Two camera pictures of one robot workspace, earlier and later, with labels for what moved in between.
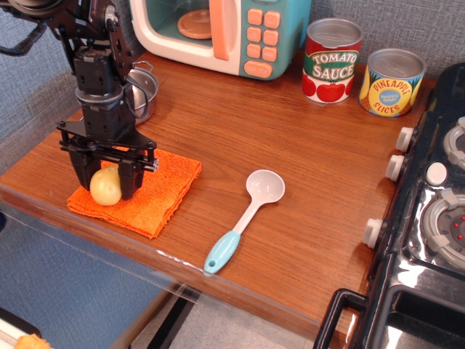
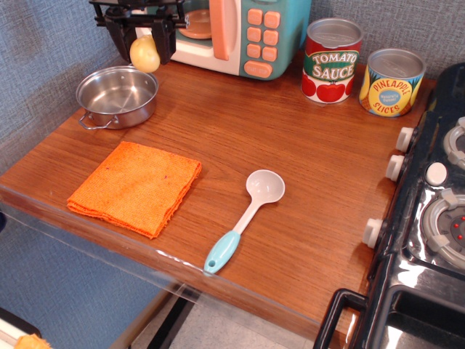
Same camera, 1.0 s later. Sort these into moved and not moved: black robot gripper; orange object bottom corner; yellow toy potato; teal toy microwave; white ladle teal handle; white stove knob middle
Moved: yellow toy potato; black robot gripper
Not moved: white ladle teal handle; orange object bottom corner; white stove knob middle; teal toy microwave
